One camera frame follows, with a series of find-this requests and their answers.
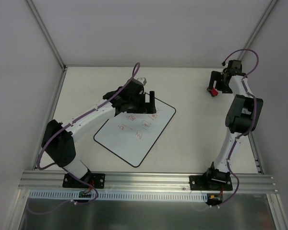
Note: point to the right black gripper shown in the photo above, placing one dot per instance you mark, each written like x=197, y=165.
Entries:
x=221, y=81

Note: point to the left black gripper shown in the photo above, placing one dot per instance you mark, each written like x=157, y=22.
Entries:
x=141, y=108

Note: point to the red whiteboard eraser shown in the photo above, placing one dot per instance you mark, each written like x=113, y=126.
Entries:
x=213, y=92

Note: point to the white whiteboard black rim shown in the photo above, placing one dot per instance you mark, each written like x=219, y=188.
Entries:
x=131, y=136

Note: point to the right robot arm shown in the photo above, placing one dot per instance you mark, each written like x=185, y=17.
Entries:
x=241, y=119

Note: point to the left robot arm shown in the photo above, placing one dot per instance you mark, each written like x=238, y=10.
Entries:
x=60, y=137

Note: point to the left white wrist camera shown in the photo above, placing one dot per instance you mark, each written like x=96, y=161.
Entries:
x=143, y=81

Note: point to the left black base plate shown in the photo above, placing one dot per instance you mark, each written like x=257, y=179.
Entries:
x=97, y=180

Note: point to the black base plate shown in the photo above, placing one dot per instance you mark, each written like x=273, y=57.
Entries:
x=200, y=182
x=97, y=180

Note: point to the right aluminium frame post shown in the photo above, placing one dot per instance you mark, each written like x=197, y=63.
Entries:
x=260, y=23

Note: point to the aluminium frame post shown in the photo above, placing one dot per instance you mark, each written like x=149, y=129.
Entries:
x=37, y=17
x=260, y=23

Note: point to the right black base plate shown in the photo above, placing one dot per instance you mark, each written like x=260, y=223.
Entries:
x=200, y=182

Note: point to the white slotted cable duct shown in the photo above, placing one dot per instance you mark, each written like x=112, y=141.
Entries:
x=119, y=195

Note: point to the left aluminium frame post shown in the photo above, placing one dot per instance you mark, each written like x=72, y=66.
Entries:
x=37, y=17

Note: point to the aluminium mounting rail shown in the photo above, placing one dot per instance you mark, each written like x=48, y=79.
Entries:
x=149, y=182

